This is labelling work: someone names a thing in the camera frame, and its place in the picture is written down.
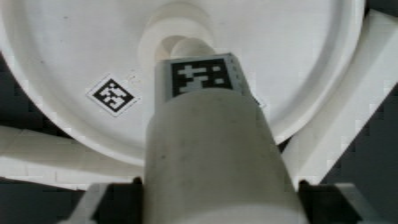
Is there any white front fence bar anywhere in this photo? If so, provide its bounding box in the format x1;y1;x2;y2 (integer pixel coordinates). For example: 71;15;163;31
0;126;143;190

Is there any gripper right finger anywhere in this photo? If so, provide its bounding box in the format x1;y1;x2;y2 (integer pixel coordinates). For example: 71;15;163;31
294;179;387;224

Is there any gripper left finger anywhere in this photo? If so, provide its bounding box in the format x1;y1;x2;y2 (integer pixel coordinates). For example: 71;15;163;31
55;176;145;224

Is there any white fence bar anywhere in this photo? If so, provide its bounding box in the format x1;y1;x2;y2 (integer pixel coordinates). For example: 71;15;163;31
0;126;143;190
282;10;398;186

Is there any white cylindrical table leg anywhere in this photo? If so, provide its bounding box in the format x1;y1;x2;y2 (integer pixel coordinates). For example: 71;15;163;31
140;36;310;224

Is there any white right fence bar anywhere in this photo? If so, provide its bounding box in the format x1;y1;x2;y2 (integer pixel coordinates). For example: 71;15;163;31
282;10;398;186

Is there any white round table top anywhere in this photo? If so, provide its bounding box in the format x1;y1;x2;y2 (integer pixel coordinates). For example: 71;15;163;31
0;0;364;165

